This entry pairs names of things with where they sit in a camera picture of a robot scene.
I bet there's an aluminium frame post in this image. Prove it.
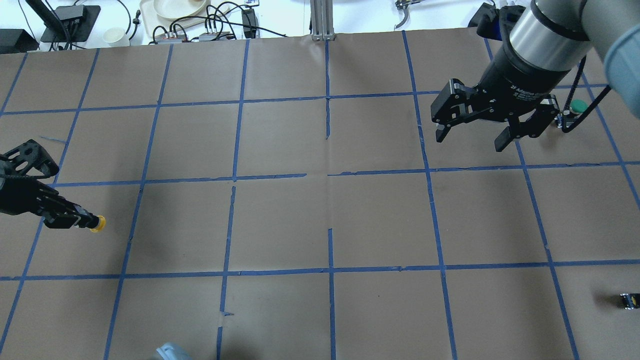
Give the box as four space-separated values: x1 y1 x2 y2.
310 0 336 41

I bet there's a white paper cup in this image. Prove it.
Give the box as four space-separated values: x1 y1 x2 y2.
102 27 130 48

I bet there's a black monitor stand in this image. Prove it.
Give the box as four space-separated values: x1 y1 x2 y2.
26 0 102 44

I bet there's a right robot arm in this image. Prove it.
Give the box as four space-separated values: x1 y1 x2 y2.
430 0 640 152

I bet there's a yellow push button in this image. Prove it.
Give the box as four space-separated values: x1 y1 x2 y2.
77 215 106 233

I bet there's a beige plate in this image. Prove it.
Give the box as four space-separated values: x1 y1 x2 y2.
151 0 208 20

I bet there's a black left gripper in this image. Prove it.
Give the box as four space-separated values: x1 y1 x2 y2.
0 139 94 229

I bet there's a green push button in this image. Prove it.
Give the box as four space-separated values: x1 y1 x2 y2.
556 99 589 133

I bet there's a black usb hub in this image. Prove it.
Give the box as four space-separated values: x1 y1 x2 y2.
198 30 235 43
151 32 186 44

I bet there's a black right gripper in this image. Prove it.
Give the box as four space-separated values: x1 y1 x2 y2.
430 60 561 152

